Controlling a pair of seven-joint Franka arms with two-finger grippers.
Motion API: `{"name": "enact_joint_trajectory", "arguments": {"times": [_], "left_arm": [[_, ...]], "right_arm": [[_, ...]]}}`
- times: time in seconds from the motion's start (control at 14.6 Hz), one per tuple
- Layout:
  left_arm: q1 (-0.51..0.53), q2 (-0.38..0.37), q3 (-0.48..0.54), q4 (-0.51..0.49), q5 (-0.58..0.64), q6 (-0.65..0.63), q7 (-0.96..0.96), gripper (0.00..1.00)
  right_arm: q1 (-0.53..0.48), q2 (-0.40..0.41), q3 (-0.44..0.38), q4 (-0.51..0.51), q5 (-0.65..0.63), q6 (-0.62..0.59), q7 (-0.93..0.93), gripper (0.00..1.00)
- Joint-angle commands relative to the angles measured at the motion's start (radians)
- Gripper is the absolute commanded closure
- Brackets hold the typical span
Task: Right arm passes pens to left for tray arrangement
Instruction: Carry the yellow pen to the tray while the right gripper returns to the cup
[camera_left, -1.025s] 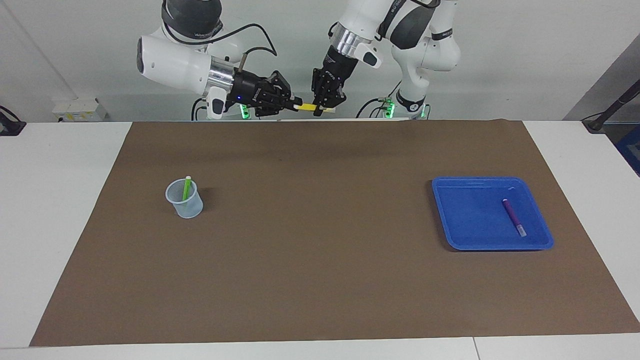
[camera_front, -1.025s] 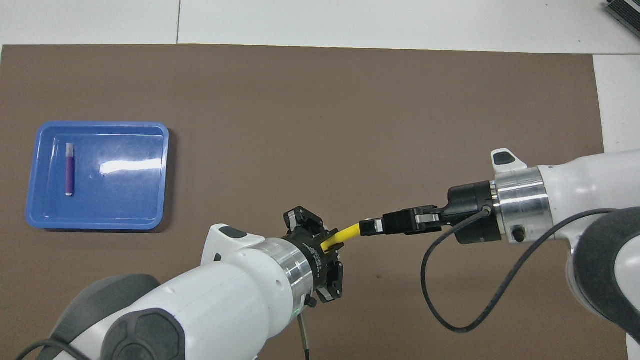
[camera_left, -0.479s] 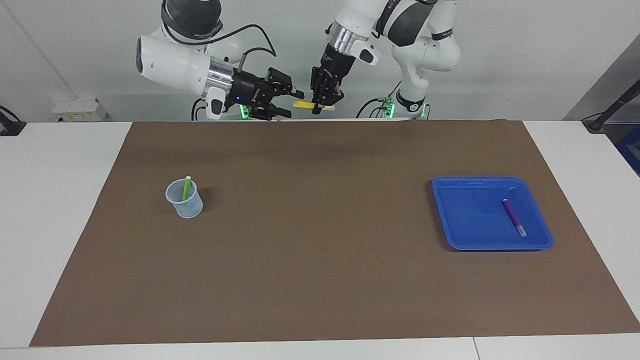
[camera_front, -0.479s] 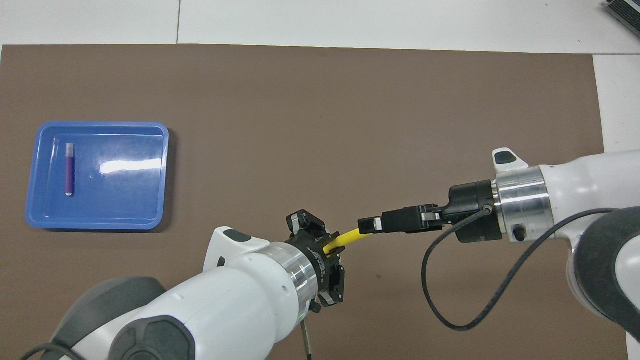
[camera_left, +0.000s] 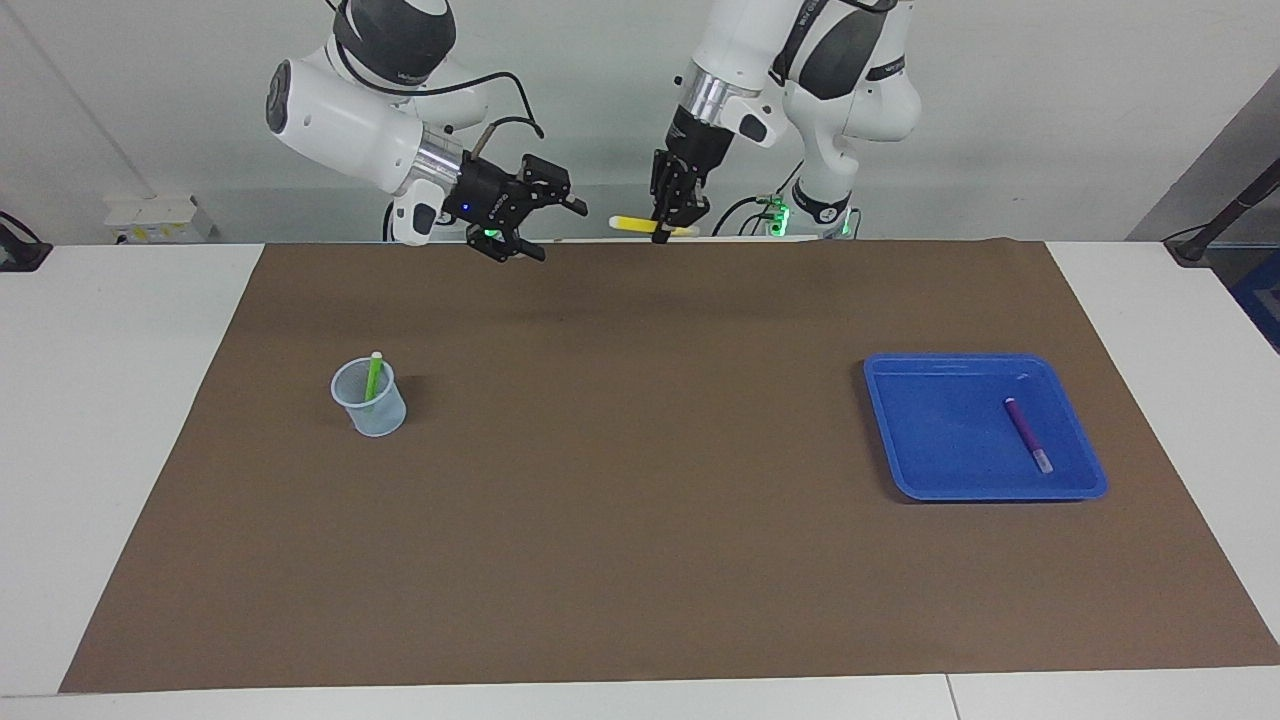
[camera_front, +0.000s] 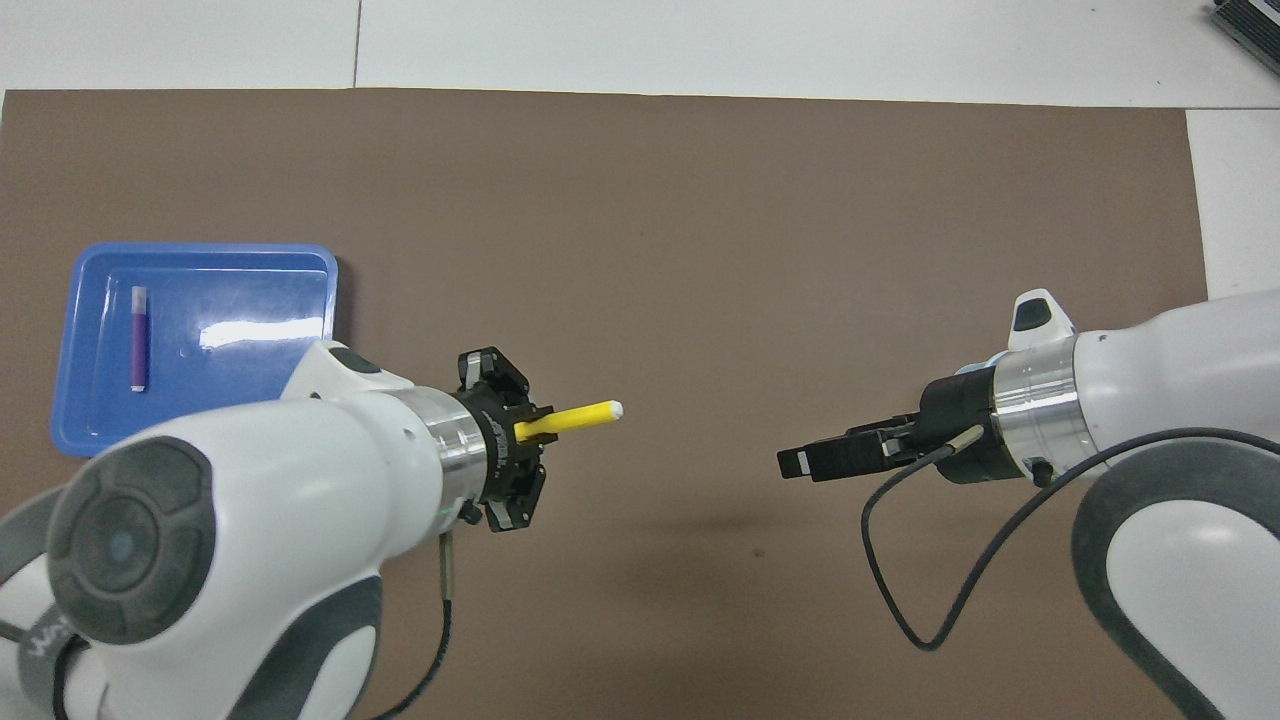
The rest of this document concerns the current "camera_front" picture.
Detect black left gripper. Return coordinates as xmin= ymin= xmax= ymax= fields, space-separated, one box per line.
xmin=455 ymin=347 xmax=555 ymax=534

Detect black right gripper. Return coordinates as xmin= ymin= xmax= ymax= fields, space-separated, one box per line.
xmin=777 ymin=375 xmax=1003 ymax=487

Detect yellow pen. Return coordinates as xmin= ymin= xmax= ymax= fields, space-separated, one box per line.
xmin=514 ymin=400 xmax=626 ymax=442

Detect purple pen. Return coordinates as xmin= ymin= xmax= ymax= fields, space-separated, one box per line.
xmin=130 ymin=286 xmax=152 ymax=393

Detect blue plastic tray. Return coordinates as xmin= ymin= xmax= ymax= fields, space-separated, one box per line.
xmin=50 ymin=243 xmax=339 ymax=459

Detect brown table mat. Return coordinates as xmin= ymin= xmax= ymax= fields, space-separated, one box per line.
xmin=0 ymin=88 xmax=1211 ymax=720

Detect grey ribbed device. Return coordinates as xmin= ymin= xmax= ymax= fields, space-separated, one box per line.
xmin=1208 ymin=0 xmax=1280 ymax=61

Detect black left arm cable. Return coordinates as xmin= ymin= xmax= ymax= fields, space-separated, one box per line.
xmin=370 ymin=530 xmax=457 ymax=720

